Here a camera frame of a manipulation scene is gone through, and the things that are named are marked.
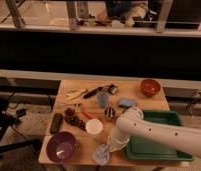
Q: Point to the cream plastic utensil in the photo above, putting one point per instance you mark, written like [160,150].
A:
[75,94]

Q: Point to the red bowl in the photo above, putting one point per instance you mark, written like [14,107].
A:
[150,87]

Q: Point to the purple bowl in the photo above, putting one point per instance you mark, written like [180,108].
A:
[61,147]

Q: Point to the small metal cup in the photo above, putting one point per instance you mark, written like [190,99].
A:
[112,89]

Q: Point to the translucent blue cup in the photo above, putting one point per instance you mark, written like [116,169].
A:
[102,98]

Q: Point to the light blue towel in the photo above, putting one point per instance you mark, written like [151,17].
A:
[101,154]

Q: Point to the green plastic tray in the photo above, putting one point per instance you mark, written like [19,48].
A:
[142,149]

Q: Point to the blue sponge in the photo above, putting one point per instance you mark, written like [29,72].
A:
[125,102]

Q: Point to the red handled tool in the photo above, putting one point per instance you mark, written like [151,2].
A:
[86,113]

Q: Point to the white paper cup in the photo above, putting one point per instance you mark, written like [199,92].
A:
[94,127]

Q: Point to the dark grape bunch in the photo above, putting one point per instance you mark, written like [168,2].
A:
[72,119]

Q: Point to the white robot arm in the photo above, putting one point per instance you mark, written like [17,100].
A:
[131,123]

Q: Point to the black remote control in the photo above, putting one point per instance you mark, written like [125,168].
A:
[55,125]

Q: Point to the black handled brush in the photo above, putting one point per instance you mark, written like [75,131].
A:
[94,92]

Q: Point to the black white striped ball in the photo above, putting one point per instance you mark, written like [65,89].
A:
[109,113]

